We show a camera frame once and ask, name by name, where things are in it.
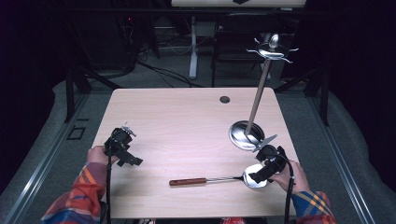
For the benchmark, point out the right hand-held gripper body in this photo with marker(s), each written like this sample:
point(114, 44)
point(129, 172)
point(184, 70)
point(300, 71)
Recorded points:
point(271, 157)

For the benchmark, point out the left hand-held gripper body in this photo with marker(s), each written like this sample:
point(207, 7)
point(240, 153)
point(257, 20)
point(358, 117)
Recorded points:
point(120, 139)

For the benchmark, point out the person's left hand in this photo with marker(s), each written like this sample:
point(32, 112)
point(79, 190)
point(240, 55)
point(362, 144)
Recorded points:
point(97, 155)

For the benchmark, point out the person's right hand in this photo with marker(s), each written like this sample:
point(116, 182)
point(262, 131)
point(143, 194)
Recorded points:
point(292, 178)

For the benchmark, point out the metal utensil rack stand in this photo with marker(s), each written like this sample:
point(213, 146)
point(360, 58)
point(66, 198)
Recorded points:
point(256, 102)

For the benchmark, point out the round dark table grommet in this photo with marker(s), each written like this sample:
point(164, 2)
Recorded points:
point(224, 99)

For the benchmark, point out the white desk leg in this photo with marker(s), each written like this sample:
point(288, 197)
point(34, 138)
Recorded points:
point(193, 53)

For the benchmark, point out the black chair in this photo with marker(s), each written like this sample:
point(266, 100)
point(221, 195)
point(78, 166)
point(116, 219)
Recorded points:
point(239, 37)

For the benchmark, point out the black metal frame stand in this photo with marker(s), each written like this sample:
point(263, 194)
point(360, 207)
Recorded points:
point(70, 93)
point(324, 96)

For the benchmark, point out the grey metal floor rail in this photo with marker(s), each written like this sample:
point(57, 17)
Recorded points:
point(43, 161)
point(339, 155)

